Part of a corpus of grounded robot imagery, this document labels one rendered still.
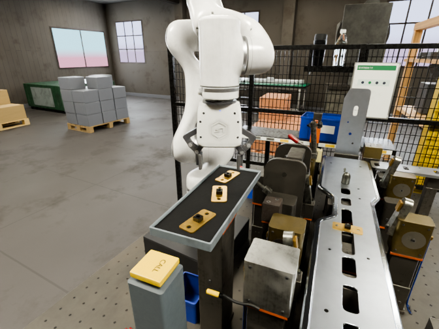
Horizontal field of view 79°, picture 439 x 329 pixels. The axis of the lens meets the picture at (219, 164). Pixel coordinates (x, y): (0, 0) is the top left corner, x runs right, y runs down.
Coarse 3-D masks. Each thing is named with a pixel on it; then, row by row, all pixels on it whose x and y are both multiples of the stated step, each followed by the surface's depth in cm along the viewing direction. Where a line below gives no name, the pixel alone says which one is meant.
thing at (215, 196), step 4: (212, 188) 70; (216, 188) 70; (224, 188) 70; (212, 192) 68; (216, 192) 67; (220, 192) 67; (224, 192) 68; (212, 196) 66; (216, 196) 66; (220, 196) 66; (224, 196) 66; (212, 200) 64; (216, 200) 64; (220, 200) 64; (224, 200) 64
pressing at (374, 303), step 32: (352, 160) 134; (352, 192) 102; (320, 224) 83; (352, 224) 83; (320, 256) 70; (352, 256) 70; (384, 256) 70; (320, 288) 60; (352, 288) 61; (384, 288) 60; (320, 320) 53; (352, 320) 53; (384, 320) 53
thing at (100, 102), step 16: (64, 80) 536; (80, 80) 552; (96, 80) 544; (64, 96) 553; (80, 96) 528; (96, 96) 549; (112, 96) 583; (80, 112) 546; (96, 112) 556; (112, 112) 592; (80, 128) 564
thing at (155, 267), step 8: (144, 256) 47; (152, 256) 47; (160, 256) 47; (168, 256) 47; (144, 264) 45; (152, 264) 45; (160, 264) 45; (168, 264) 45; (176, 264) 46; (136, 272) 43; (144, 272) 43; (152, 272) 43; (160, 272) 43; (168, 272) 43; (144, 280) 43; (152, 280) 42; (160, 280) 42
